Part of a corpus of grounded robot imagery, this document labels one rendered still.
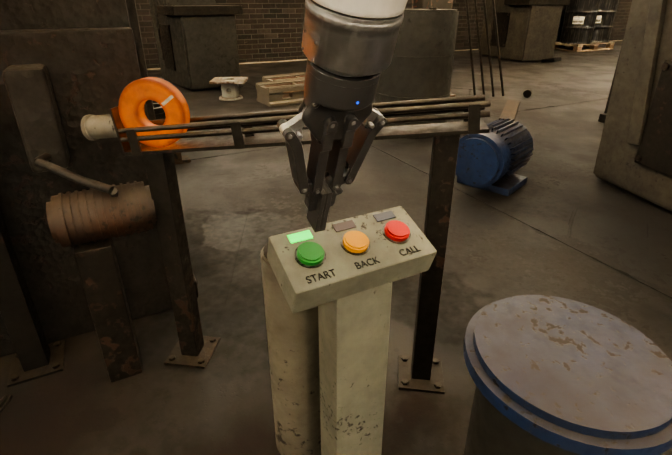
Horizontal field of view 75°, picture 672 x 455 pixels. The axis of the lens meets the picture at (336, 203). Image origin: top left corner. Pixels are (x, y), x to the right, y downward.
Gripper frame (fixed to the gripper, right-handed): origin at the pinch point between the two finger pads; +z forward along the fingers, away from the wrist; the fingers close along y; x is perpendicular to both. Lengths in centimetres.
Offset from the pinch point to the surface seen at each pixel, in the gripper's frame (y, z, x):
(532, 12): -603, 166, -455
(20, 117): 40, 25, -68
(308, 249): 0.5, 8.5, 0.1
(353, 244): -6.3, 8.5, 1.3
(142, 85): 15, 13, -57
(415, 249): -15.8, 9.7, 4.5
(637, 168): -210, 75, -46
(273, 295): 2.1, 28.3, -6.6
